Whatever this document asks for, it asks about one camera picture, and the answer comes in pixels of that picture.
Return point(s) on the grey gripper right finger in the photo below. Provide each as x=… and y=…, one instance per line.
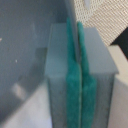
x=98, y=71

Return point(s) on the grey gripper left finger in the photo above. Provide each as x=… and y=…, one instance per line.
x=63, y=74

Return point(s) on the striped beige placemat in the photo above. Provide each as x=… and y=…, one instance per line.
x=110, y=17

